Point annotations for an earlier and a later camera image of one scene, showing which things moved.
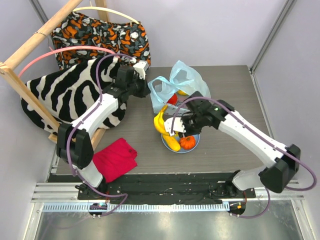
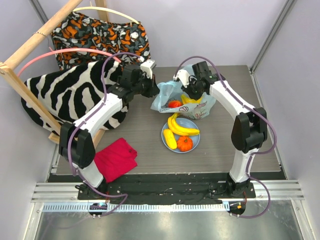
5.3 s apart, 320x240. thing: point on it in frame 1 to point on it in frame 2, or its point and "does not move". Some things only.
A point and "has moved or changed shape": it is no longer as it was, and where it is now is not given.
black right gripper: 186,124 to 191,90
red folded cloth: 115,159 does not move
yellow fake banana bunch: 159,124 has moved or changed shape
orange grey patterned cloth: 76,29 does not move
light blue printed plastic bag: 168,95 has moved or changed shape
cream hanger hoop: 105,8 does not move
